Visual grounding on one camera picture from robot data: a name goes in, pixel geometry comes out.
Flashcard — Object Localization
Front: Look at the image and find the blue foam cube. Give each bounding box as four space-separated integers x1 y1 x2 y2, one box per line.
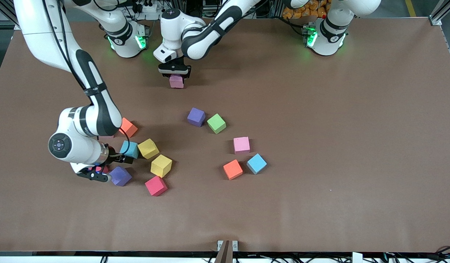
120 140 140 159
246 153 268 175

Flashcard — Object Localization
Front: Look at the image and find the yellow foam cube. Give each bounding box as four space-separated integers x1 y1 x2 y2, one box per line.
137 138 160 160
150 154 173 178

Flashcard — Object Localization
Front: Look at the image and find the purple foam cube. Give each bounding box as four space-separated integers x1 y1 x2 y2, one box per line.
109 166 133 187
187 107 206 127

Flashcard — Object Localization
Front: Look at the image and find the orange foam cube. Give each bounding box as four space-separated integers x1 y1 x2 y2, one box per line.
223 159 244 180
119 117 139 138

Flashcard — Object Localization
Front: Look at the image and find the white power strip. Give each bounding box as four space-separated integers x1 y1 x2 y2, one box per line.
132 0 163 21

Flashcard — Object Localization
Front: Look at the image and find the green foam cube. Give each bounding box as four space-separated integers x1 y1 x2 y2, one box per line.
207 113 227 134

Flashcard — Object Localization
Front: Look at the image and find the orange snack bags pile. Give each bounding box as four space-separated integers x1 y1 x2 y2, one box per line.
281 0 330 19

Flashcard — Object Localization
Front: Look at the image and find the brown table mat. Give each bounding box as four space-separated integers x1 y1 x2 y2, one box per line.
0 18 450 253

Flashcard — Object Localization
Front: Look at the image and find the silver metal bracket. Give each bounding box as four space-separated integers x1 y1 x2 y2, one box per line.
217 240 239 252

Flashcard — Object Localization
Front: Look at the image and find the grey camera stand pole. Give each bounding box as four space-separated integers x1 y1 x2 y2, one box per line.
214 240 231 263

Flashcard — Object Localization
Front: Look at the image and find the aluminium frame post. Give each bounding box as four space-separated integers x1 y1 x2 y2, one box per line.
0 0 24 30
429 0 450 26

